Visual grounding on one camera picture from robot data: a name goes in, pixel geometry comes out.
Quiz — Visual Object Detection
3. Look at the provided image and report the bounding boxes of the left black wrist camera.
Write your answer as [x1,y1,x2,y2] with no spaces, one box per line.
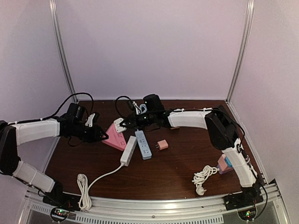
[65,103,85,122]

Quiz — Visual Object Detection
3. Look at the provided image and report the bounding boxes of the light blue power strip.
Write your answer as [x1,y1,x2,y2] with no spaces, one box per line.
[135,130,152,160]

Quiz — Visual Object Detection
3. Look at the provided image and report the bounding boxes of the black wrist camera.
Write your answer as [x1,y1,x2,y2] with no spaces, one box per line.
[65,103,85,122]
[143,94,164,112]

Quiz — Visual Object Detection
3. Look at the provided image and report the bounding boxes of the right aluminium frame post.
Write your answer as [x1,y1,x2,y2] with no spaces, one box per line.
[226,0,255,104]

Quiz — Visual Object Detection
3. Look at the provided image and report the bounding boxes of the blue cube adapter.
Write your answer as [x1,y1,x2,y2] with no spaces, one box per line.
[225,156,233,168]

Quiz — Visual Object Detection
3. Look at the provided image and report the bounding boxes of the white coiled power cable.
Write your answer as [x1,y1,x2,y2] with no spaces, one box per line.
[77,163,123,210]

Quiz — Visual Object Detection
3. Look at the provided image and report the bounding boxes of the light pink usb charger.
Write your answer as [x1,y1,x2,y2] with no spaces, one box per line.
[156,140,169,151]

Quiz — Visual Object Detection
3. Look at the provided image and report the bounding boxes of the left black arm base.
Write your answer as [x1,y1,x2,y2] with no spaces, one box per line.
[40,185,81,211]

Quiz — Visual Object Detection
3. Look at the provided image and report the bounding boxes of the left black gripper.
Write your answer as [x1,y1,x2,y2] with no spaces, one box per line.
[71,123,108,144]

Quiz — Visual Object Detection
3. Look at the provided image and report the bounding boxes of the small white cube adapter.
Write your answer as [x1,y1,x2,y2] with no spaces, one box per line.
[114,118,127,133]

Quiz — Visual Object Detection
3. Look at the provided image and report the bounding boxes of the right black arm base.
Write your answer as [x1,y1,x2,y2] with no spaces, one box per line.
[223,187,263,211]

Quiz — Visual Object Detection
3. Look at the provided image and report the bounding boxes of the white coiled cable right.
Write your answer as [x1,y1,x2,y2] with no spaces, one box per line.
[192,165,219,196]

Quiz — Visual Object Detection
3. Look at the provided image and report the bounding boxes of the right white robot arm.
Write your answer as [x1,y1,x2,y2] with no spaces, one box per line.
[120,105,257,188]

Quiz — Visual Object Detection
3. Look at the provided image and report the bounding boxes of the aluminium front rail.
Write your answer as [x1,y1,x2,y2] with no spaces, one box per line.
[17,184,291,224]

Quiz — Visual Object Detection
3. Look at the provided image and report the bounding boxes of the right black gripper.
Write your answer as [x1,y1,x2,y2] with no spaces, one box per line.
[120,112,156,130]

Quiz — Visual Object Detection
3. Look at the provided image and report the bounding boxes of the light pink cube adapter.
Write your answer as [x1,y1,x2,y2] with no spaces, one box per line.
[218,154,228,170]

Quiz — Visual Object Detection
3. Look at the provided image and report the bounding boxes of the white power strip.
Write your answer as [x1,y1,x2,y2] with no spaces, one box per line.
[120,136,137,167]

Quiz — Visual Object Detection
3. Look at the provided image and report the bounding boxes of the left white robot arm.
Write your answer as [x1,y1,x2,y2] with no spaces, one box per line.
[0,114,109,207]

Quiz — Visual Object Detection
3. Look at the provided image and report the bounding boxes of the aluminium frame post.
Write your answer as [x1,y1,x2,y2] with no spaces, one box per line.
[49,0,76,94]
[226,0,255,104]

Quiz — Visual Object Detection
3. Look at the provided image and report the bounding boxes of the left aluminium frame post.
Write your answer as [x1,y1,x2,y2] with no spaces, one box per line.
[49,0,76,94]

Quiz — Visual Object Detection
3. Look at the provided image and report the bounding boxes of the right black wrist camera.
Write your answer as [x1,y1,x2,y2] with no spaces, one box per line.
[143,94,164,112]

